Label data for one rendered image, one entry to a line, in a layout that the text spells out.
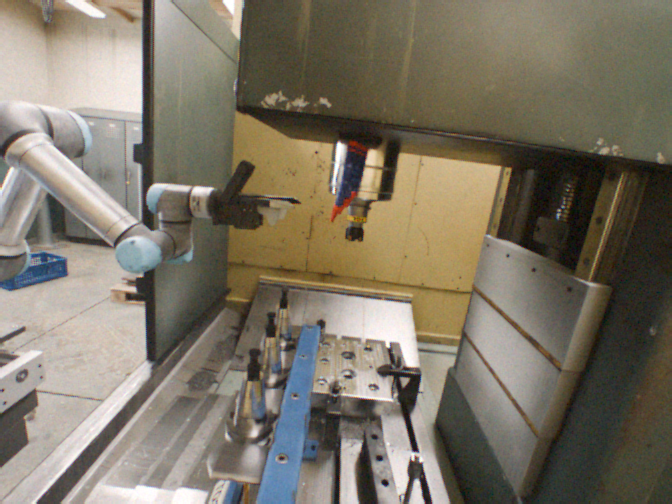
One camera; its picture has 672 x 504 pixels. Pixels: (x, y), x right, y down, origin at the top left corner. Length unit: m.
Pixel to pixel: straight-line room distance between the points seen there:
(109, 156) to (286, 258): 4.11
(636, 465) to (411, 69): 0.76
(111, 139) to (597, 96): 5.46
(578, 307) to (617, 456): 0.26
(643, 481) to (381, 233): 1.41
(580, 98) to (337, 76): 0.33
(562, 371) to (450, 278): 1.27
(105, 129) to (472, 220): 4.91
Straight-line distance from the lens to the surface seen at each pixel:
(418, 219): 1.87
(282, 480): 0.44
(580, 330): 0.78
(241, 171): 0.82
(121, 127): 5.60
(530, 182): 1.08
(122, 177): 5.62
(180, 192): 0.87
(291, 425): 0.49
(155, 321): 1.35
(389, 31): 0.51
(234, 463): 0.47
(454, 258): 1.98
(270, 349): 0.55
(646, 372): 0.74
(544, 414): 0.87
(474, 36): 0.54
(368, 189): 0.73
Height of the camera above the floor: 1.56
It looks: 14 degrees down
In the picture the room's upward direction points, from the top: 7 degrees clockwise
